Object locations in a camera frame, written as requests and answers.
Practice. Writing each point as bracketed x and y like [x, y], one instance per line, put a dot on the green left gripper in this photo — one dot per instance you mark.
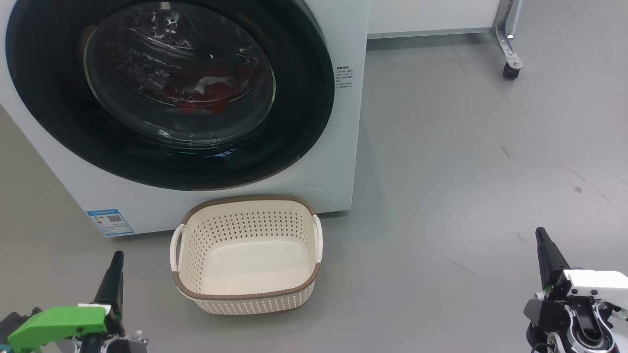
[59, 321]

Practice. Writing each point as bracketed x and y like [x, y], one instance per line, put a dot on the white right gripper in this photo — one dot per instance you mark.
[588, 289]

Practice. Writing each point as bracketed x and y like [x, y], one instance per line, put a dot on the black-rimmed glass washer door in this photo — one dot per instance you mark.
[49, 98]

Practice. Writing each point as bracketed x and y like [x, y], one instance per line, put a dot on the red and white jersey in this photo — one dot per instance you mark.
[211, 98]

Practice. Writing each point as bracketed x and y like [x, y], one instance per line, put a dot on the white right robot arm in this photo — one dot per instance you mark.
[579, 348]

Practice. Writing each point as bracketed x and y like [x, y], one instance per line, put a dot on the cream perforated laundry basket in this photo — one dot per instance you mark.
[245, 260]

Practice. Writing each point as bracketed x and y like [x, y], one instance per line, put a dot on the white front-load washing machine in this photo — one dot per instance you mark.
[333, 171]

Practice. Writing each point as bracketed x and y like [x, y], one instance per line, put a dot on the stainless steel washing machine drum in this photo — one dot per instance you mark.
[147, 49]

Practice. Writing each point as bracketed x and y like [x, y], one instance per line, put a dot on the blue energy label sticker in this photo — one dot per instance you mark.
[110, 223]

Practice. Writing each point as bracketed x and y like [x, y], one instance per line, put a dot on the white partition panel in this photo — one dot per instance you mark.
[431, 14]

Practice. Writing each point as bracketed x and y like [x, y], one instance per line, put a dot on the small text sticker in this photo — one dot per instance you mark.
[344, 78]

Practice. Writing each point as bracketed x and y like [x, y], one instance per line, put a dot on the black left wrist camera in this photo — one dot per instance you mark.
[14, 322]

